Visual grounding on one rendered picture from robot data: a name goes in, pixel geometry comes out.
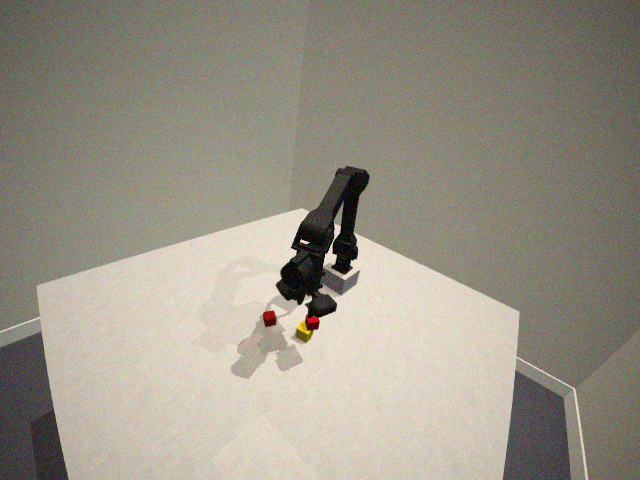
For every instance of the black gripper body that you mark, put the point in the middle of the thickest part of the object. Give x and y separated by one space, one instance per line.
321 304

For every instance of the red cube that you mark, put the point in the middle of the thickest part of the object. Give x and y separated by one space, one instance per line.
312 323
269 318

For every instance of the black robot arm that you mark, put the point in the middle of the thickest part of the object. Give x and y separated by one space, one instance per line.
318 229

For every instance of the yellow cube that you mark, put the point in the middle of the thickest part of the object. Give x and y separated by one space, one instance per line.
301 332

